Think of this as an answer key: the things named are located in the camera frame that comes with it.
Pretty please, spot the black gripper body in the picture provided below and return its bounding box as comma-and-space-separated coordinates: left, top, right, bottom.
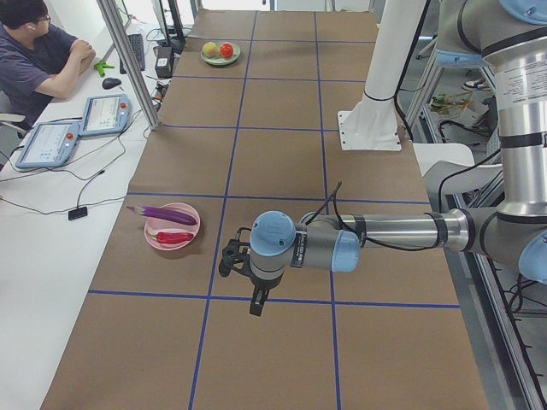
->
218, 227, 282, 299

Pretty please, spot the red chili pepper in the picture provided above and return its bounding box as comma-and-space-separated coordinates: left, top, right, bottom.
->
146, 231, 194, 245

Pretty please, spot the purple eggplant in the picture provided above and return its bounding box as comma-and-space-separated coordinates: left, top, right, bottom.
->
126, 206, 197, 226

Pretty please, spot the red yellow pomegranate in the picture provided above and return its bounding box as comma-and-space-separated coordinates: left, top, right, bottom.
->
219, 42, 235, 59

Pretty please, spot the pink yellow peach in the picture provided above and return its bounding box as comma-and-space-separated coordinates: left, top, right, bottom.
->
202, 42, 220, 58

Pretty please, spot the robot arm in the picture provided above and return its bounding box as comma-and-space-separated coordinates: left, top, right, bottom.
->
219, 1, 546, 315

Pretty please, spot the pink plate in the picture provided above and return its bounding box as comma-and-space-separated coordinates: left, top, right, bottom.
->
144, 202, 201, 250

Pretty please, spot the brown paper table mat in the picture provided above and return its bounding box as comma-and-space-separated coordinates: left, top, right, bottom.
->
43, 11, 488, 409

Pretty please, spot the small black usb hub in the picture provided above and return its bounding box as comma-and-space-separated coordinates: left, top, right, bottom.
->
68, 206, 88, 221

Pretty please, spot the far teach pendant tablet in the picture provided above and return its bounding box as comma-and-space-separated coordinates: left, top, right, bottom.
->
79, 94, 132, 137

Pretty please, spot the teach pendant tablet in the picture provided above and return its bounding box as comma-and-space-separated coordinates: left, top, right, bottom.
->
15, 121, 80, 169
79, 94, 132, 137

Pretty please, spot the green plate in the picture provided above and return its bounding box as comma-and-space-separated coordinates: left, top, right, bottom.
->
201, 42, 241, 66

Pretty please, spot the black power adapter box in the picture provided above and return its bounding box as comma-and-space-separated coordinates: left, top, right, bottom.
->
155, 47, 174, 79

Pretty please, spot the black computer mouse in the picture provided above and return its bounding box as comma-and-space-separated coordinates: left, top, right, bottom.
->
102, 78, 121, 90

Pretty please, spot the near teach pendant tablet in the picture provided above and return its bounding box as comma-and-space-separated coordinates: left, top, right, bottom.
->
15, 121, 80, 169

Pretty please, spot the black monitor stand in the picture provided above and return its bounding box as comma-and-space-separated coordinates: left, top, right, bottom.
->
160, 0, 185, 55

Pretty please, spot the white chair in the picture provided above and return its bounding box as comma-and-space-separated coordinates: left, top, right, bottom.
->
413, 143, 503, 211

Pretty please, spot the green toy on desk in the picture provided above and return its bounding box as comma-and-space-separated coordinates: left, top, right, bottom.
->
93, 60, 115, 78

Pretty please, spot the black keyboard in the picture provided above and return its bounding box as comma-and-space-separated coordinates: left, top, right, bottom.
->
127, 33, 145, 71

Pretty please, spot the seated person in blue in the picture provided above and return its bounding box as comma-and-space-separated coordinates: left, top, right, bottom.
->
1, 1, 96, 128

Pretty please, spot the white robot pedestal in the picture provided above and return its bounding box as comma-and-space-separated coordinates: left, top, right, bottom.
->
338, 0, 428, 151

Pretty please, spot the aluminium frame post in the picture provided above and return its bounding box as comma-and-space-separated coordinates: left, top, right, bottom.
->
97, 0, 160, 131

